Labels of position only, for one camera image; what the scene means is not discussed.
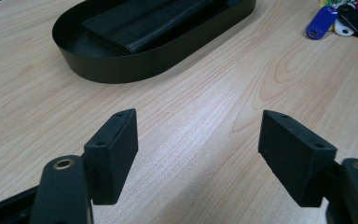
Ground blue key tag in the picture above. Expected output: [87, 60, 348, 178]
[305, 6, 338, 40]

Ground white key tag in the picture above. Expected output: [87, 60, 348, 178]
[334, 17, 355, 37]

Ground black textured wallet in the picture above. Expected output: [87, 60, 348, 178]
[82, 0, 231, 56]

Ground black oval tray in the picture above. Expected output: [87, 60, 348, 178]
[51, 0, 257, 84]

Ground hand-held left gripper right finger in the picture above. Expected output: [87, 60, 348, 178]
[257, 109, 337, 208]

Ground black key tag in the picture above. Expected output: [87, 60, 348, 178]
[337, 3, 358, 38]

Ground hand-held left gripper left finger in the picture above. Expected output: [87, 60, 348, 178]
[83, 107, 139, 206]

